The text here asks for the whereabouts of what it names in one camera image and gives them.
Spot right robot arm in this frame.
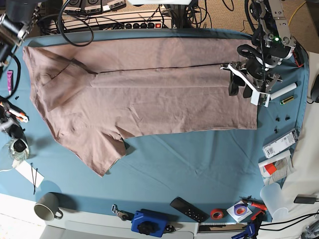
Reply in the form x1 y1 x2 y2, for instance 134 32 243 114
0 0 41 140

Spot black remote control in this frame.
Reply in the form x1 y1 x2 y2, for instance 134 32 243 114
170 197 209 223

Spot blue bar clamp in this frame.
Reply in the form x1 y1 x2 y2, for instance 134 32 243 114
231 214 264 239

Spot black cable ties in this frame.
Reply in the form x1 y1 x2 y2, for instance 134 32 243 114
30 163 38 195

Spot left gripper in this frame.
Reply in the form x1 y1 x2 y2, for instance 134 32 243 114
220 58 283 99

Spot black white marker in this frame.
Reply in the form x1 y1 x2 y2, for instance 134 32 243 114
270 83 298 100

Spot red tape roll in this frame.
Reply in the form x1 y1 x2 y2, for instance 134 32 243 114
210 209 224 220

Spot clear plastic screw box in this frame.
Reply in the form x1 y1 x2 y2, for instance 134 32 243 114
262 127 301 159

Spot white paper card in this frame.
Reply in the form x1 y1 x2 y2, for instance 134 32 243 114
15 161 44 188

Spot translucent plastic cup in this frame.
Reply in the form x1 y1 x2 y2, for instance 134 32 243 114
260 183 289 221

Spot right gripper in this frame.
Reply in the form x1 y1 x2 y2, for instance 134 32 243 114
0 118 25 139

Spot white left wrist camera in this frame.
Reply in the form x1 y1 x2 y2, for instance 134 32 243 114
250 91 270 107

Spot white power strip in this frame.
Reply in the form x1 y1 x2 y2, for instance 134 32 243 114
62 9 175 32

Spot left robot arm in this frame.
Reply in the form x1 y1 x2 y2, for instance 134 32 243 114
221 0 297 99

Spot purple glue tube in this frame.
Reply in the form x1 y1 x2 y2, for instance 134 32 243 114
6 70 13 95

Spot black orange clamp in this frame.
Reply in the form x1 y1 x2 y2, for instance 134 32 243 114
293 42 305 68

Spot red handled pliers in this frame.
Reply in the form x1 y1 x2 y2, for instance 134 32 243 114
240 198 267 211

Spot grey ceramic mug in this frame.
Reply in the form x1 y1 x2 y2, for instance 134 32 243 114
33 193 63 221

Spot clear tape roll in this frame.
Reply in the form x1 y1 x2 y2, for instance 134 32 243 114
3 139 29 161

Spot pink T-shirt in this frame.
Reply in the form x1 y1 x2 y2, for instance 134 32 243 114
23 37 257 176

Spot white paper booklet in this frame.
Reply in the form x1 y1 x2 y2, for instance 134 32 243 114
258 149 295 186

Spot black phone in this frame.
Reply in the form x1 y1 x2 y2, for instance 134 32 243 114
294 194 319 204

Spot orange utility knife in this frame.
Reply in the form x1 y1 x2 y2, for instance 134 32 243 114
0 102 29 123

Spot black computer mouse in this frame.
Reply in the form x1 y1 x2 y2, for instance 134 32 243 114
311 75 319 103

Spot blue table cloth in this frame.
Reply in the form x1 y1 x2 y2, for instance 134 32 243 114
0 27 311 223

